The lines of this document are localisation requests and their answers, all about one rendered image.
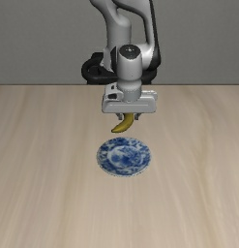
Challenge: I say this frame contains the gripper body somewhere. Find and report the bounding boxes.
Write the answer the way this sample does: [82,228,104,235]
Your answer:
[102,82,159,114]

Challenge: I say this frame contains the yellow banana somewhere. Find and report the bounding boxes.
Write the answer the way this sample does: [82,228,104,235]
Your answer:
[110,112,135,134]

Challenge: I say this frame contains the blue and white plate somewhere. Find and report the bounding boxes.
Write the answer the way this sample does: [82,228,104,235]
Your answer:
[96,137,152,177]

